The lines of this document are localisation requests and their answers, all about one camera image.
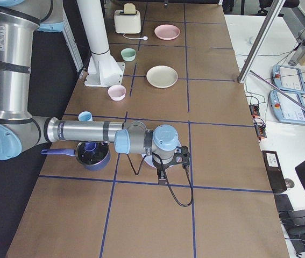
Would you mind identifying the cream plate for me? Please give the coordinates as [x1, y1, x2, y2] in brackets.
[146, 65, 178, 88]

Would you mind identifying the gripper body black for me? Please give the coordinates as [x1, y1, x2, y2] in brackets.
[174, 146, 190, 166]

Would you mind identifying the white toaster cord plug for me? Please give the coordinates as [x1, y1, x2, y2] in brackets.
[123, 34, 148, 41]

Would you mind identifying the blue plate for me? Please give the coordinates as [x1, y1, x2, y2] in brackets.
[144, 140, 182, 168]

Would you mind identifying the teach pendant tablet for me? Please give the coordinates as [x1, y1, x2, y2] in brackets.
[269, 90, 305, 125]
[272, 64, 305, 95]

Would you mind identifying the far teach pendant tablet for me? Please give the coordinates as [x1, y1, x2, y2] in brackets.
[272, 64, 305, 95]

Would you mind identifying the aluminium frame post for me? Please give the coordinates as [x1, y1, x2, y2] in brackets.
[237, 0, 285, 83]

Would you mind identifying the blue saucepan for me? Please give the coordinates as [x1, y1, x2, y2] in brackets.
[41, 142, 111, 171]

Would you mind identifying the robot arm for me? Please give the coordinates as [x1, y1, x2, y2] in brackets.
[0, 1, 190, 185]

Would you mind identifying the grey water bottle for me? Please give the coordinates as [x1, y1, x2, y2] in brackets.
[288, 39, 305, 66]

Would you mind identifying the pink plate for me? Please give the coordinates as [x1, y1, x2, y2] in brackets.
[154, 24, 180, 40]

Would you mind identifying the orange connector board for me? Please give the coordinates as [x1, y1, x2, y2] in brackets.
[249, 104, 267, 142]

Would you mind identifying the green-handled grabber stick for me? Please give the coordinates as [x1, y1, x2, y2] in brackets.
[250, 70, 305, 111]

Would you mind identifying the black power box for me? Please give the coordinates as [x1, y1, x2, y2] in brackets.
[261, 150, 287, 194]

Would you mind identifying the pink bowl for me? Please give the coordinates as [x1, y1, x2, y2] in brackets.
[108, 85, 126, 101]

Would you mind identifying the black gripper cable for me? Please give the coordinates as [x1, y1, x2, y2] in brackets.
[126, 150, 195, 207]

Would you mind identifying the green bowl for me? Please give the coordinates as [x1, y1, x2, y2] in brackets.
[120, 48, 136, 62]

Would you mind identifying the bread slice in toaster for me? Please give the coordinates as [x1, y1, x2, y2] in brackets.
[124, 3, 136, 15]

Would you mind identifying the near teach pendant tablet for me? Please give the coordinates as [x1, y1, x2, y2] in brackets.
[269, 90, 305, 125]

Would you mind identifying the light blue cup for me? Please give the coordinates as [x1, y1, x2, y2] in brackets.
[78, 111, 93, 121]

